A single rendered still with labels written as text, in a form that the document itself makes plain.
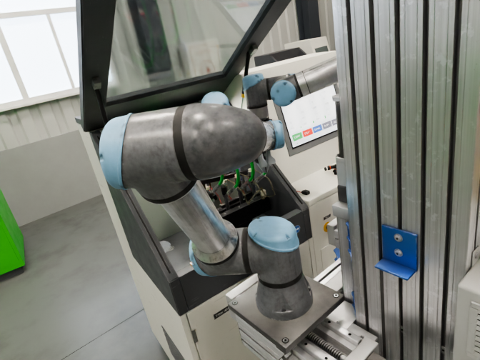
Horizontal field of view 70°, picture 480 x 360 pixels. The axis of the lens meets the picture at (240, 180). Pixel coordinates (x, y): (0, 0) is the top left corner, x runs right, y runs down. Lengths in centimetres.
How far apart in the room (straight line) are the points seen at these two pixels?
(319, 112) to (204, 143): 151
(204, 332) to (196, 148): 111
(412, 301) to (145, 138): 66
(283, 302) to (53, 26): 488
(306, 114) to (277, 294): 119
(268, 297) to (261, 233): 17
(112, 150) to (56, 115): 479
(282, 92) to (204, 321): 92
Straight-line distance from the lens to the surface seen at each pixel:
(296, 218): 155
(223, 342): 159
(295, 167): 180
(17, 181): 529
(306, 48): 588
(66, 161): 533
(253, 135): 52
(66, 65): 531
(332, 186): 169
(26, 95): 520
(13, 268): 406
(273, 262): 83
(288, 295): 89
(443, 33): 64
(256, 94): 120
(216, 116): 49
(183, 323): 142
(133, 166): 52
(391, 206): 76
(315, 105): 193
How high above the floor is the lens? 168
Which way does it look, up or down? 21 degrees down
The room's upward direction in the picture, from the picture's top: 11 degrees counter-clockwise
